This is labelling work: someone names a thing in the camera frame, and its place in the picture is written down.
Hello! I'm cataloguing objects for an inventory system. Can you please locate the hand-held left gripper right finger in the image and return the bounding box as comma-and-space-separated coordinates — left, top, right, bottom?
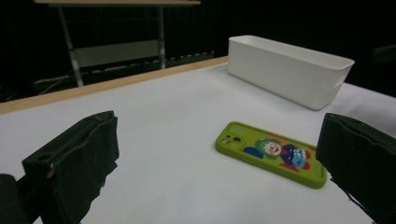
316, 112, 396, 224

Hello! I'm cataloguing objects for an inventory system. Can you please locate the green cartoon phone case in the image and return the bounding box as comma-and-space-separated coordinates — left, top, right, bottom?
215, 120, 329, 189

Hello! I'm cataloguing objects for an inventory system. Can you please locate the white metal stand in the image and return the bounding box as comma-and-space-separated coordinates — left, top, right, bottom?
33, 0, 202, 88

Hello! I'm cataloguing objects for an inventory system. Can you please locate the white plastic storage box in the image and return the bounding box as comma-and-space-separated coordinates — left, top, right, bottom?
227, 35, 356, 111

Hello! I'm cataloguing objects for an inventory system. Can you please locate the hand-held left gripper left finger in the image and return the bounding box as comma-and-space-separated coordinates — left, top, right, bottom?
21, 110, 120, 224

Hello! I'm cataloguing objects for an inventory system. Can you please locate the white table sheet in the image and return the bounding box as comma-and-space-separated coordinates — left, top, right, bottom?
0, 63, 396, 224

